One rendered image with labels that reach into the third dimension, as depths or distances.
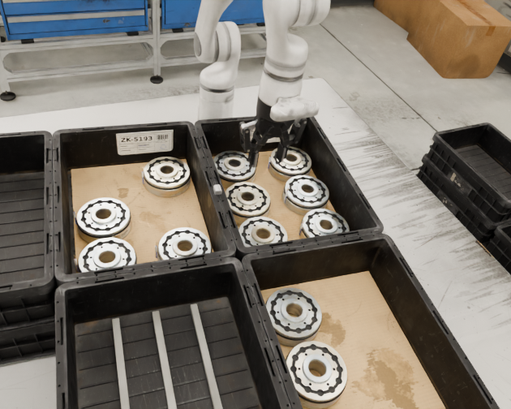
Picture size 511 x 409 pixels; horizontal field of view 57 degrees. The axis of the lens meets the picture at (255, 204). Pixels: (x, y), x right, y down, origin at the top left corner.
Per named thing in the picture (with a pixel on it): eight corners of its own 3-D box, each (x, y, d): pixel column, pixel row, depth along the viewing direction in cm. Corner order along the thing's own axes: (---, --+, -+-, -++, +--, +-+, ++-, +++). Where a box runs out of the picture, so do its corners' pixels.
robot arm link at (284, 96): (274, 123, 79) (280, 92, 75) (247, 88, 86) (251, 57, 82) (319, 116, 82) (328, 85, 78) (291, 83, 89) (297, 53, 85)
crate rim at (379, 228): (192, 128, 109) (192, 119, 108) (309, 119, 118) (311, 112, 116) (238, 263, 83) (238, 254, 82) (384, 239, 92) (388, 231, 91)
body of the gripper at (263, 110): (290, 79, 89) (281, 121, 95) (249, 84, 85) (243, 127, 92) (309, 101, 84) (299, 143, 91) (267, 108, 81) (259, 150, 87)
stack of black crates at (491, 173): (392, 213, 210) (432, 132, 178) (443, 200, 221) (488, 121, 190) (451, 283, 186) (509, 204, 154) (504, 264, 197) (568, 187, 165)
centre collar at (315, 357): (297, 359, 77) (298, 357, 76) (324, 352, 78) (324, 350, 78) (308, 387, 74) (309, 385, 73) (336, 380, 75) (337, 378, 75)
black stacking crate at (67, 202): (62, 172, 107) (53, 131, 99) (190, 160, 116) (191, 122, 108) (66, 322, 81) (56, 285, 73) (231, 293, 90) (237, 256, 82)
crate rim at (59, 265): (53, 138, 100) (52, 129, 99) (191, 128, 109) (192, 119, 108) (57, 292, 75) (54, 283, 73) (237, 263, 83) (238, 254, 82)
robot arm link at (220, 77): (231, 14, 116) (227, 77, 128) (195, 17, 113) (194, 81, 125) (246, 30, 111) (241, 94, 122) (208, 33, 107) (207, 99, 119)
